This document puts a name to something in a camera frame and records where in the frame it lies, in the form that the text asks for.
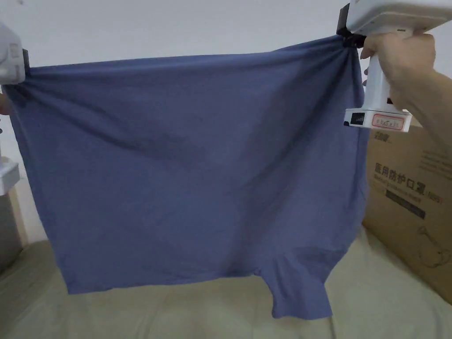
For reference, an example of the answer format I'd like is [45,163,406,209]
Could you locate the dark blue shirt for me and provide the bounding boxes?
[3,33,371,319]

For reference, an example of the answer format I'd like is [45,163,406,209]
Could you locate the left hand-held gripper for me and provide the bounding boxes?
[0,21,30,196]

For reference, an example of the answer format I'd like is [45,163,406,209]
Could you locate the person's right forearm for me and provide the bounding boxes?
[402,65,452,153]

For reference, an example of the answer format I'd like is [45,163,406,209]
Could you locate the brown cardboard carton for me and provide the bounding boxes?
[362,119,452,306]

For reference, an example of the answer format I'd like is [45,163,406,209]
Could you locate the bed with beige sheet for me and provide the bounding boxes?
[0,226,452,339]

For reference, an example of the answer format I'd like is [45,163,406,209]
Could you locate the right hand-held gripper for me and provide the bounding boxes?
[336,0,452,133]

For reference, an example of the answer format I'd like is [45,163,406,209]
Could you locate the person's right hand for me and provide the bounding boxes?
[359,33,438,113]

